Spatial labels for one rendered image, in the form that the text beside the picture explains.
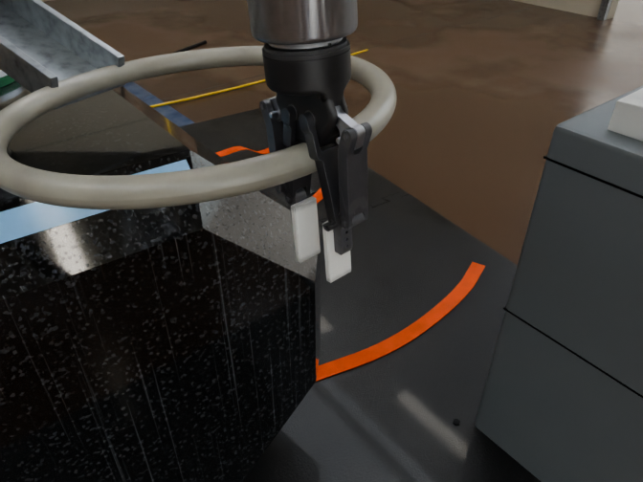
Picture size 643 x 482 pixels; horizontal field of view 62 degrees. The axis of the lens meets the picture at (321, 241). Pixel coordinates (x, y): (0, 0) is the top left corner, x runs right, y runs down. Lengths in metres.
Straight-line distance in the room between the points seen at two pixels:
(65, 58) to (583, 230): 0.87
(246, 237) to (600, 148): 0.56
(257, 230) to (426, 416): 0.75
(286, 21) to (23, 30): 0.67
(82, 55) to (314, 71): 0.57
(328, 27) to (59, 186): 0.27
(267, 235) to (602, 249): 0.54
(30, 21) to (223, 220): 0.47
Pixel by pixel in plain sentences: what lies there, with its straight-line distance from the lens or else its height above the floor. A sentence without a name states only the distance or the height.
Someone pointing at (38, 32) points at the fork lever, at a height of 0.92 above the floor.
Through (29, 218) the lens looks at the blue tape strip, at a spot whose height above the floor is 0.78.
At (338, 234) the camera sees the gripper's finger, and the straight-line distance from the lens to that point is 0.52.
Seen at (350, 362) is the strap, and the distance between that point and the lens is 1.51.
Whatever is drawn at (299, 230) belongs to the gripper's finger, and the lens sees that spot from 0.57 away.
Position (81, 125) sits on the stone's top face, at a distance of 0.95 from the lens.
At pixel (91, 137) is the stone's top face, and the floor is 0.80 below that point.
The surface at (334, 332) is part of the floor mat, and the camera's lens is 1.60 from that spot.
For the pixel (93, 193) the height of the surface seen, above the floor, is 0.91.
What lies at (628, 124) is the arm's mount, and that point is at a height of 0.82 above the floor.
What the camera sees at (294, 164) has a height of 0.92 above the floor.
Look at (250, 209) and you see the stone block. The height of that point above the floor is 0.69.
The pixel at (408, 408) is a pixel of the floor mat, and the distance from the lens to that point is 1.44.
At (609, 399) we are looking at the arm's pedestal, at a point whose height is 0.35.
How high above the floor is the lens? 1.15
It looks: 36 degrees down
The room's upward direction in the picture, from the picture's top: straight up
